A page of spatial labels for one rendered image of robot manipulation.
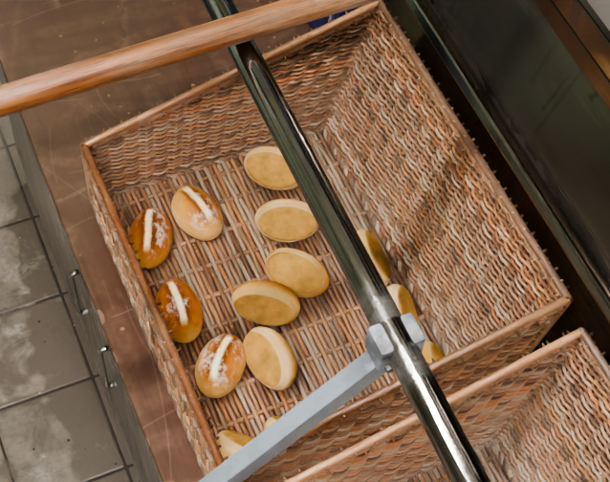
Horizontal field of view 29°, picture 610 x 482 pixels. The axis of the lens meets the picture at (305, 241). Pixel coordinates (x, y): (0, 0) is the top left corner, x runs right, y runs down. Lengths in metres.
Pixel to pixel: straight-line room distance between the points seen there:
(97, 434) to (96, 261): 0.58
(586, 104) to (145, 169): 0.72
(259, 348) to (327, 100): 0.44
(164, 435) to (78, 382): 0.71
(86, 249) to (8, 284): 0.69
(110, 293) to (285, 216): 0.28
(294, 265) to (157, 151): 0.28
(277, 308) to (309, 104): 0.36
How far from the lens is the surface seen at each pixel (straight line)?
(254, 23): 1.25
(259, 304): 1.71
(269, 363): 1.66
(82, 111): 1.99
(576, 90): 1.45
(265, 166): 1.84
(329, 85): 1.87
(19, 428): 2.35
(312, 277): 1.73
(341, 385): 1.13
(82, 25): 2.11
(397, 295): 1.72
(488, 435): 1.67
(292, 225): 1.79
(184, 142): 1.83
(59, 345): 2.42
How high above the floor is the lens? 2.12
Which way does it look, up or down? 57 degrees down
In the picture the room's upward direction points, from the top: 6 degrees clockwise
